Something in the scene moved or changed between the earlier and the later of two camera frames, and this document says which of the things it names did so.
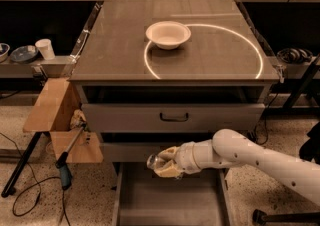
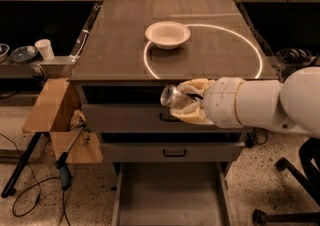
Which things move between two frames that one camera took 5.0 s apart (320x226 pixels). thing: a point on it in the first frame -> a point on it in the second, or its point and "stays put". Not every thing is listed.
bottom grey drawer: (143, 198) stays put
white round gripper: (184, 158) -> (220, 101)
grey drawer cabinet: (158, 71) stays put
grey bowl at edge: (4, 57) stays put
